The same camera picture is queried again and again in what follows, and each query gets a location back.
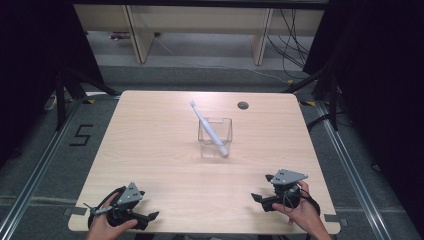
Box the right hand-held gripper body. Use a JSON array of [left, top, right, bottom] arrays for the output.
[[265, 168, 309, 210]]

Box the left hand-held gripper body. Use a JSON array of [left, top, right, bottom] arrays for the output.
[[83, 181, 147, 228]]

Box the clear plastic container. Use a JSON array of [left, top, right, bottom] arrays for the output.
[[197, 116, 234, 160]]

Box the white electric toothbrush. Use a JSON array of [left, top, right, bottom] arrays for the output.
[[188, 98, 230, 159]]

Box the person's right hand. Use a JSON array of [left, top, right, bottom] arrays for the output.
[[271, 180, 330, 234]]

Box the person's left hand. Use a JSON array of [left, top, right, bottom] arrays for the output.
[[86, 193, 139, 237]]

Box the grey tape strip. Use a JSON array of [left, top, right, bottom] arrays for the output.
[[323, 213, 350, 228], [63, 206, 88, 216]]

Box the black metal stand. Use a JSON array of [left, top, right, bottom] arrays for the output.
[[54, 65, 122, 132], [282, 65, 340, 132]]

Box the black curtain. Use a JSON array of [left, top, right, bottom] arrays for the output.
[[302, 0, 424, 231], [0, 0, 105, 168]]

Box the small dark pink object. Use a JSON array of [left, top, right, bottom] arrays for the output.
[[108, 31, 132, 42]]

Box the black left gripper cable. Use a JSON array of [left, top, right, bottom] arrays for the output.
[[87, 185, 128, 229]]

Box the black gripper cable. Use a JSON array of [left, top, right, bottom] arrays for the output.
[[87, 185, 128, 229], [282, 186, 322, 217]]

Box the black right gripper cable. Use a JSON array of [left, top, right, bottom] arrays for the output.
[[282, 186, 322, 217]]

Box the thick black floor cable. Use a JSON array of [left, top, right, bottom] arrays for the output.
[[305, 112, 348, 132]]

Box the aluminium floor rail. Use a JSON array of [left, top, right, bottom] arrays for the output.
[[0, 98, 84, 240], [314, 100, 394, 240]]

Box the coiled white cable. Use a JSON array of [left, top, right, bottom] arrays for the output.
[[43, 94, 60, 112]]

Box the bundle of black cables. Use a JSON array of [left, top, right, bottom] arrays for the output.
[[265, 8, 312, 80]]

